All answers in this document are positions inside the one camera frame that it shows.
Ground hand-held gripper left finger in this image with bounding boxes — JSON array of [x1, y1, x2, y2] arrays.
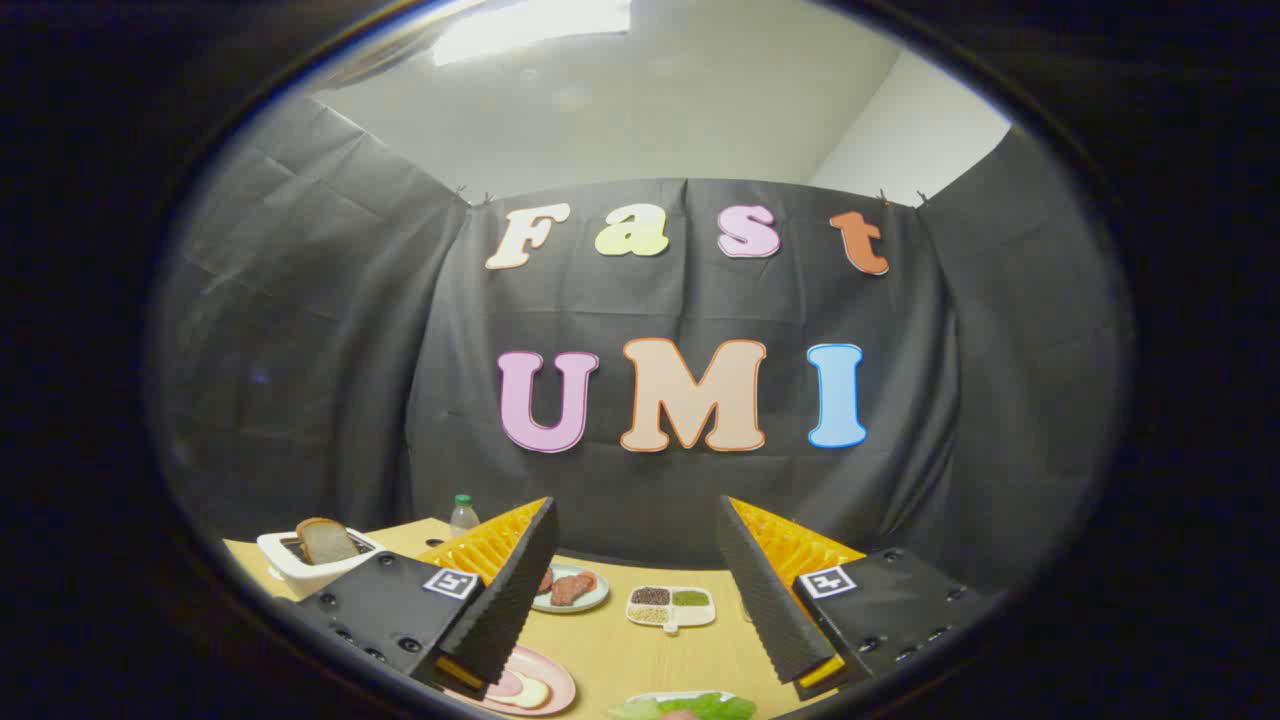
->
[[285, 497, 561, 701]]

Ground pink plate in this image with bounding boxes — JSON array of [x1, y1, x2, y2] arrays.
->
[[440, 645, 578, 717]]

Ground bread slice under ham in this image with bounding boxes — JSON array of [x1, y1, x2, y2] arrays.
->
[[500, 675, 553, 711]]

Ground black backdrop cloth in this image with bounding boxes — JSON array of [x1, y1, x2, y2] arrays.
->
[[150, 95, 1136, 601]]

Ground white divided grain dish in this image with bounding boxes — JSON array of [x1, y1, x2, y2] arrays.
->
[[626, 585, 717, 635]]

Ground plain bread slice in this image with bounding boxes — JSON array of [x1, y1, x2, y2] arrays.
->
[[296, 517, 361, 566]]

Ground white plate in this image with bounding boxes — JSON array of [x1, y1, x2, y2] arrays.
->
[[625, 690, 741, 707]]

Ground white toaster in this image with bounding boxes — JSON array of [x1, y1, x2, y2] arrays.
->
[[257, 528, 386, 601]]

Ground green lettuce leaf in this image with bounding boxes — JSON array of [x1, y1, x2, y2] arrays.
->
[[610, 692, 756, 720]]

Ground pale green plate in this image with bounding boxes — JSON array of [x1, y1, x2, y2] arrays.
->
[[532, 563, 610, 614]]

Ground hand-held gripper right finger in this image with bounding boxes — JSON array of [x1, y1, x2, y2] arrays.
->
[[715, 495, 1001, 701]]

